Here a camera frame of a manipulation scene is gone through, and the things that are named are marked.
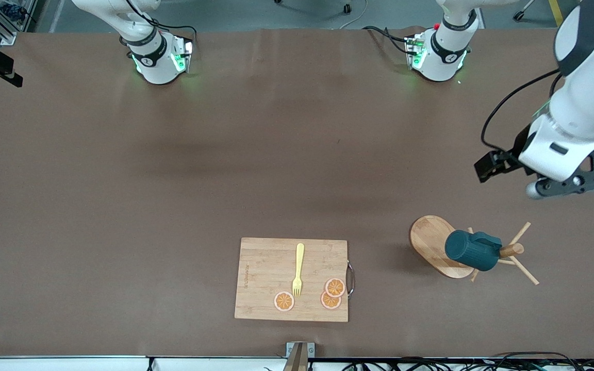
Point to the yellow plastic fork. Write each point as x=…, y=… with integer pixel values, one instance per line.
x=299, y=263

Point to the metal table bracket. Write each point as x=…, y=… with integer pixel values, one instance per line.
x=297, y=358

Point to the single black castor leg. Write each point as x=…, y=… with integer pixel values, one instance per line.
x=518, y=16

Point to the wooden mug tree rack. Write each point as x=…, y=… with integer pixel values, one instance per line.
x=428, y=239

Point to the bamboo cutting board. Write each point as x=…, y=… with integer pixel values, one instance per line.
x=266, y=278

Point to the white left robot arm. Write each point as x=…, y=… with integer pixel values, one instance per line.
x=586, y=108

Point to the dark green cup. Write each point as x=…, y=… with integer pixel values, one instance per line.
x=469, y=250

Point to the aluminium frame with blue parts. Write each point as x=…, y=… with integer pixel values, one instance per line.
x=5, y=37

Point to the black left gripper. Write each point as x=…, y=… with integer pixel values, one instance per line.
x=516, y=148

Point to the chair base with castors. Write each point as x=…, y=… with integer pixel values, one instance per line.
x=347, y=7

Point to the orange slice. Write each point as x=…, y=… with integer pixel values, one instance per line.
x=328, y=303
x=335, y=287
x=284, y=301

